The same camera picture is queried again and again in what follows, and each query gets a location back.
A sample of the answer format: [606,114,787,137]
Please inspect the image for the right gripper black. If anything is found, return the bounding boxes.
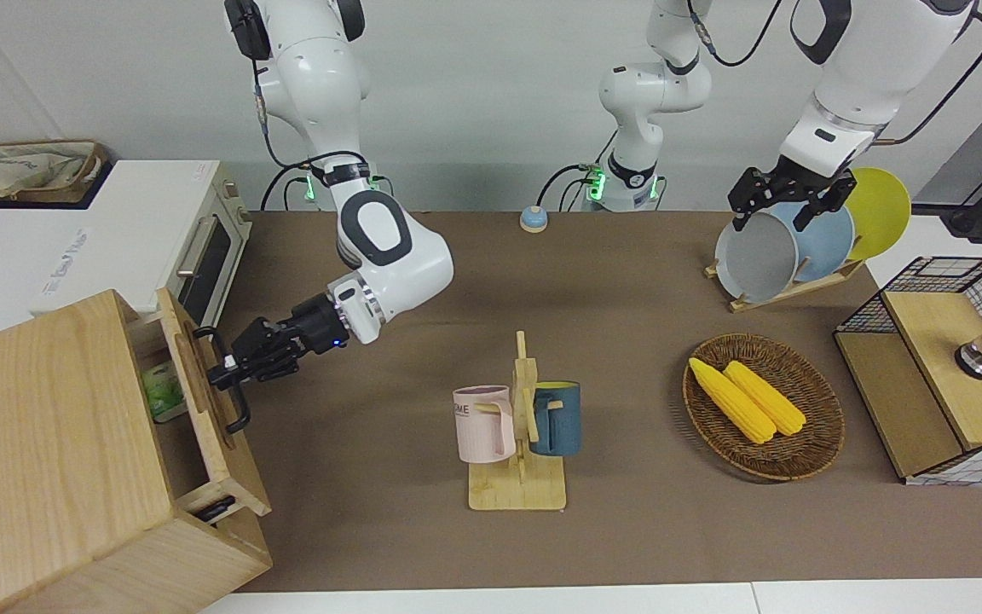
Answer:
[205,294,349,391]

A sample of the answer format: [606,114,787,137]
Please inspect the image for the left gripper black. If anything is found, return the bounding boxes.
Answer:
[728,162,857,236]

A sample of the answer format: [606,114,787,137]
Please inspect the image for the grey plate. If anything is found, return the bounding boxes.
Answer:
[714,211,800,304]

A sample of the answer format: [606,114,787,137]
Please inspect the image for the brown table mat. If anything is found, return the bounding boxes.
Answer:
[201,211,982,594]

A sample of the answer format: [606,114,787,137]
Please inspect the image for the wooden drawer with black handle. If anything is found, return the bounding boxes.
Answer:
[129,288,273,518]

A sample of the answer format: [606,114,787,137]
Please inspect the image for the yellow plate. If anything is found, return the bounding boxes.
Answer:
[845,167,912,261]

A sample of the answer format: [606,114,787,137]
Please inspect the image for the round wicker basket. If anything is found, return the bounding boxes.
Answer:
[682,333,846,483]

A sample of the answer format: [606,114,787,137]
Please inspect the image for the wooden drawer cabinet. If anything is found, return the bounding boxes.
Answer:
[0,288,274,614]

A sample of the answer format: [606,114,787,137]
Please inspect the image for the pink mug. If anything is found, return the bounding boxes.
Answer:
[453,385,517,465]

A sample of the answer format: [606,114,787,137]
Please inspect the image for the yellow corn cob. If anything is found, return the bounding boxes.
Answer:
[723,360,807,437]
[688,356,777,445]

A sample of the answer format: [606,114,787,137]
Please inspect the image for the blue mug with yellow inside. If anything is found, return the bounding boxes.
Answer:
[528,381,582,457]

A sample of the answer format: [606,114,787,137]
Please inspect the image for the white toaster oven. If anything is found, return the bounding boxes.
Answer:
[0,159,253,352]

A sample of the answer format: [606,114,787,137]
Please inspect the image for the black base cable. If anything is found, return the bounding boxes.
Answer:
[537,160,598,212]

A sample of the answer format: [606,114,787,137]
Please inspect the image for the black hanging arm cable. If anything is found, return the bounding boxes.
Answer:
[685,0,787,69]

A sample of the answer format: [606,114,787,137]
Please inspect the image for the green packet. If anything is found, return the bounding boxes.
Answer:
[141,359,190,424]

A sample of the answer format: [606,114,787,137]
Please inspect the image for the wooden mug tree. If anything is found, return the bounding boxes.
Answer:
[467,331,569,513]

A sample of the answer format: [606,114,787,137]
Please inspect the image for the basket with cloth bag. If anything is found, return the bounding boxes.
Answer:
[0,139,110,207]

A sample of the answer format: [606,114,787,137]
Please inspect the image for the wooden plate rack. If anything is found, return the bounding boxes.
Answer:
[704,256,867,314]

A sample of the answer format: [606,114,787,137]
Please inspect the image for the light blue plate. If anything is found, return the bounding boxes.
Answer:
[768,200,856,282]

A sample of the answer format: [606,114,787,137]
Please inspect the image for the wire basket with grid paper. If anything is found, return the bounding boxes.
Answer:
[834,256,982,487]

